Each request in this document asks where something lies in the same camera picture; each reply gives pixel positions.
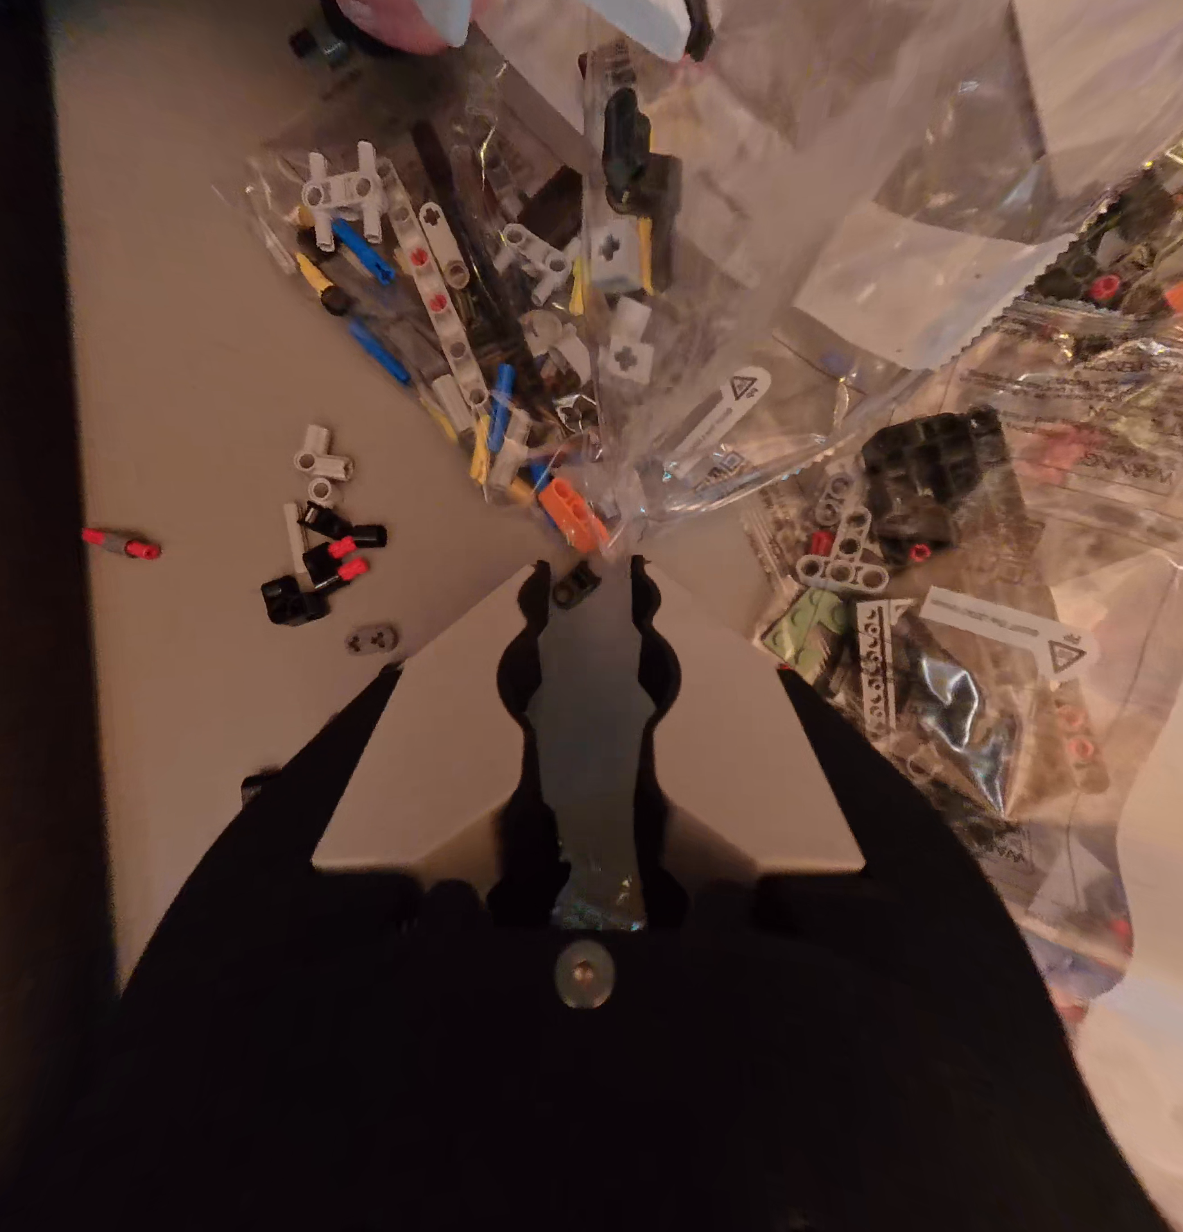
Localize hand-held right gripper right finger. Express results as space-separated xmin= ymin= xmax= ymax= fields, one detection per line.
xmin=630 ymin=555 xmax=868 ymax=928

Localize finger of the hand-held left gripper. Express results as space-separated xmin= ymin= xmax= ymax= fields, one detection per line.
xmin=589 ymin=0 xmax=718 ymax=65

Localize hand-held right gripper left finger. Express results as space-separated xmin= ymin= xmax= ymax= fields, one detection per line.
xmin=310 ymin=561 xmax=562 ymax=928

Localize small clear bag mixed parts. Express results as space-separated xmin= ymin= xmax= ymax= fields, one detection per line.
xmin=210 ymin=44 xmax=848 ymax=571

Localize scattered loose lego pieces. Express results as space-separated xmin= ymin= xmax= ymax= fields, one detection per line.
xmin=240 ymin=422 xmax=401 ymax=660

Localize red grey lego pin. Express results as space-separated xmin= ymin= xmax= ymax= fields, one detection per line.
xmin=80 ymin=527 xmax=163 ymax=562

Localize person's left hand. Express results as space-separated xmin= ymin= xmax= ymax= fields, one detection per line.
xmin=326 ymin=0 xmax=474 ymax=56

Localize bluish clear plastic bag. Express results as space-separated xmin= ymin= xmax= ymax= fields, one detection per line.
xmin=995 ymin=828 xmax=1160 ymax=1031

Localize sealed bags with dark parts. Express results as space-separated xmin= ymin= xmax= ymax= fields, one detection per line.
xmin=746 ymin=404 xmax=1183 ymax=868

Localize black perforated board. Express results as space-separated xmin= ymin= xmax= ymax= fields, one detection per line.
xmin=0 ymin=0 xmax=121 ymax=1012

